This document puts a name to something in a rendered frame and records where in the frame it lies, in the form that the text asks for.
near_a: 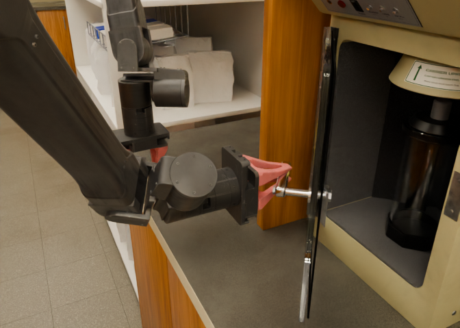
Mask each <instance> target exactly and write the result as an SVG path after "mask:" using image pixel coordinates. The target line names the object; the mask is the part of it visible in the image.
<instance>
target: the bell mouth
mask: <svg viewBox="0 0 460 328"><path fill-rule="evenodd" d="M389 80H390V81H391V82H392V83H393V84H395V85H397V86H399V87H401V88H404V89H406V90H410V91H412V92H416V93H420V94H425V95H429V96H434V97H441V98H447V99H460V68H459V67H456V66H451V65H448V64H443V63H440V62H435V61H432V60H427V59H423V58H418V57H415V56H412V55H407V54H403V56H402V57H401V59H400V60H399V62H398V63H397V65H396V66H395V68H394V70H393V71H392V72H391V73H390V75H389Z"/></svg>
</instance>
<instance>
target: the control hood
mask: <svg viewBox="0 0 460 328"><path fill-rule="evenodd" d="M312 1H313V3H314V4H315V6H316V7H317V8H318V10H319V11H320V12H322V13H325V14H332V15H336V16H343V17H347V18H354V19H359V20H363V21H370V22H373V23H380V24H385V25H392V26H396V27H403V28H407V29H414V30H418V31H425V32H429V33H434V34H440V35H445V36H452V37H455V38H460V0H409V2H410V4H411V6H412V8H413V9H414V11H415V13H416V15H417V17H418V19H419V21H420V22H421V24H422V26H423V27H416V26H412V25H405V24H400V23H393V22H389V21H381V20H377V19H373V18H365V17H361V16H353V15H349V14H342V13H337V12H330V11H328V10H327V8H326V7H325V6H324V4H323V2H322V1H321V0H312Z"/></svg>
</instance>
